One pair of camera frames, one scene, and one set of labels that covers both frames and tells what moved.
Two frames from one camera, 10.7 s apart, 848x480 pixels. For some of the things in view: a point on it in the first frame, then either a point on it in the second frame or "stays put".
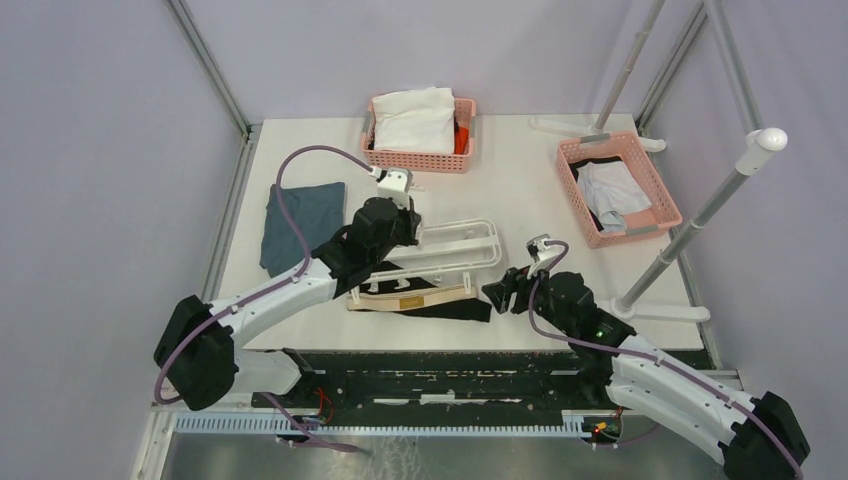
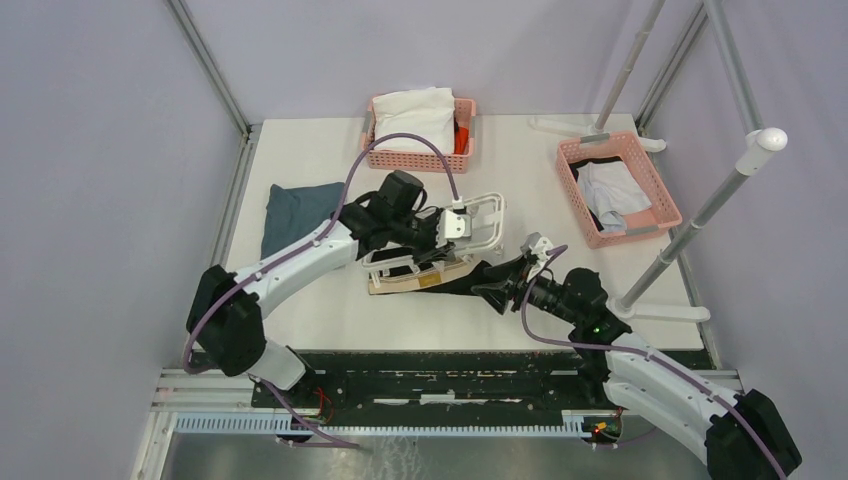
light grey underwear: [611, 192] stays put
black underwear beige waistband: [420, 295] to [395, 270]
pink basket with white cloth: [426, 130] stays put
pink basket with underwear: [615, 190] stays put
